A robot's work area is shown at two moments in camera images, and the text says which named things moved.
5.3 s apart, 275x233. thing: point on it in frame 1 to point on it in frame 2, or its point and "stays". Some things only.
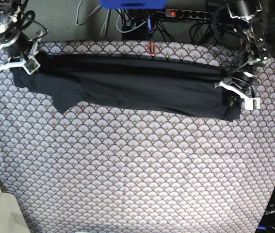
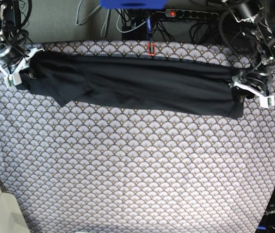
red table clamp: x=149 y=49 stays
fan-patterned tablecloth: x=93 y=169 stays
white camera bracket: x=249 y=100 to x=266 y=101
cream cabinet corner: x=1 y=212 stays
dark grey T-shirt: x=182 y=86 stays
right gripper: x=246 y=82 to x=250 y=83
